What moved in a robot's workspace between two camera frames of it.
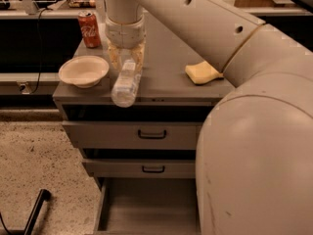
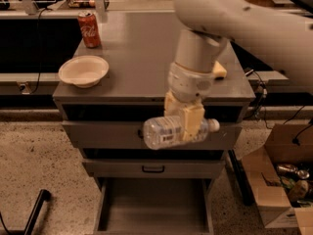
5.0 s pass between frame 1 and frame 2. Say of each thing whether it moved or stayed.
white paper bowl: stayed
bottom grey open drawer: stayed
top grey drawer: stayed
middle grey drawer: stayed
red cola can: stayed
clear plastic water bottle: moved
